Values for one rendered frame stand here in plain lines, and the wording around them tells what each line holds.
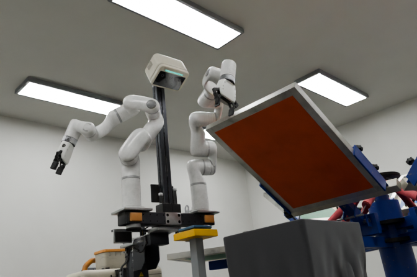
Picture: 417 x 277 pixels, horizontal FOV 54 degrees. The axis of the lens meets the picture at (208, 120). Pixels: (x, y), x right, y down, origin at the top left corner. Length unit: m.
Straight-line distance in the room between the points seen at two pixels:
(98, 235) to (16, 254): 1.05
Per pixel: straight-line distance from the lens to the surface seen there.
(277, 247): 1.79
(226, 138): 2.21
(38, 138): 5.73
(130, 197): 2.10
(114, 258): 2.66
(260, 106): 2.00
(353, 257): 2.01
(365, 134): 6.86
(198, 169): 2.39
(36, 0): 3.68
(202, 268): 1.72
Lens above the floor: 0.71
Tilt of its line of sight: 23 degrees up
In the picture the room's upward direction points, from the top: 7 degrees counter-clockwise
